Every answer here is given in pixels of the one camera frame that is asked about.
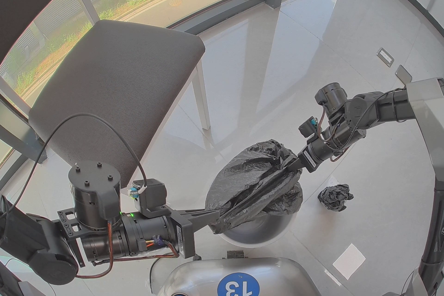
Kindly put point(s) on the white trash bin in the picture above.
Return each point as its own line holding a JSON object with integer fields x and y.
{"x": 249, "y": 235}

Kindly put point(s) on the dark grey padded chair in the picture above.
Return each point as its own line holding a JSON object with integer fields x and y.
{"x": 114, "y": 86}

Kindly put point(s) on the crumpled black plastic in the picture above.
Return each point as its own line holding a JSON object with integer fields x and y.
{"x": 334, "y": 197}

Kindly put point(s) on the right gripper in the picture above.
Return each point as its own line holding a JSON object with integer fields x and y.
{"x": 322, "y": 150}

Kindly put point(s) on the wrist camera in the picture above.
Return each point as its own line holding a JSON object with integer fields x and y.
{"x": 154, "y": 192}
{"x": 307, "y": 128}

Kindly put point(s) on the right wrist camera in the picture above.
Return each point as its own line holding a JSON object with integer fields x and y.
{"x": 307, "y": 128}

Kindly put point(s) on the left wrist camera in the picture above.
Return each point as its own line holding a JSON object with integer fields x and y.
{"x": 154, "y": 192}

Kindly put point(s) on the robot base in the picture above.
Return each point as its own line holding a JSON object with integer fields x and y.
{"x": 236, "y": 273}

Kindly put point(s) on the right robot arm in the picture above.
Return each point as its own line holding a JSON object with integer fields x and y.
{"x": 423, "y": 97}

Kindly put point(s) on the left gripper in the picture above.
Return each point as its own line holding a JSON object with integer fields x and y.
{"x": 156, "y": 232}

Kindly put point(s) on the black plastic bag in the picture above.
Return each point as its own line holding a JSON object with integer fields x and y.
{"x": 242, "y": 169}

